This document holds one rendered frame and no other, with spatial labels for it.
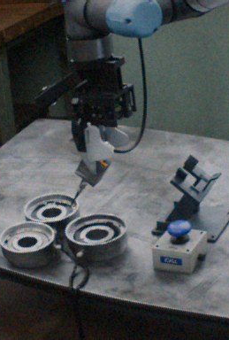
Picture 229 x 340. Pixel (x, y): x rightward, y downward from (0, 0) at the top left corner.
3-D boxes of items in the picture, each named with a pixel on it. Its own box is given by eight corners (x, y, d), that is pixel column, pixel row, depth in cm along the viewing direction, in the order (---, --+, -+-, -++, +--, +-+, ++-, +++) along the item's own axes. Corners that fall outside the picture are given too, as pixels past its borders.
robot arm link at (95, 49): (58, 41, 119) (83, 27, 125) (61, 65, 121) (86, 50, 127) (97, 42, 116) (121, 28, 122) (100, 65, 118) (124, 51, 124)
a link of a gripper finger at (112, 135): (128, 169, 131) (118, 121, 126) (97, 166, 134) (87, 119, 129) (136, 159, 133) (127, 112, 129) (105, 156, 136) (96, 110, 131)
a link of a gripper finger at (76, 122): (80, 155, 126) (78, 104, 123) (72, 154, 126) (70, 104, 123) (95, 146, 130) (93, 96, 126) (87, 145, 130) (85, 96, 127)
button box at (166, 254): (153, 269, 124) (150, 246, 122) (171, 248, 129) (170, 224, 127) (195, 275, 120) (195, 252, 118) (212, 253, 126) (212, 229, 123)
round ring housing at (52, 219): (26, 216, 145) (23, 197, 143) (80, 208, 146) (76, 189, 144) (28, 243, 136) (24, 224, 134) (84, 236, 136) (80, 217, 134)
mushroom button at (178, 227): (164, 254, 123) (163, 228, 121) (174, 242, 126) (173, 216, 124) (186, 257, 122) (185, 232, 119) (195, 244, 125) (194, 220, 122)
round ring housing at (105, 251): (89, 227, 139) (87, 208, 137) (141, 239, 134) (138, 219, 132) (57, 255, 131) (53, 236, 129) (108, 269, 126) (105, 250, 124)
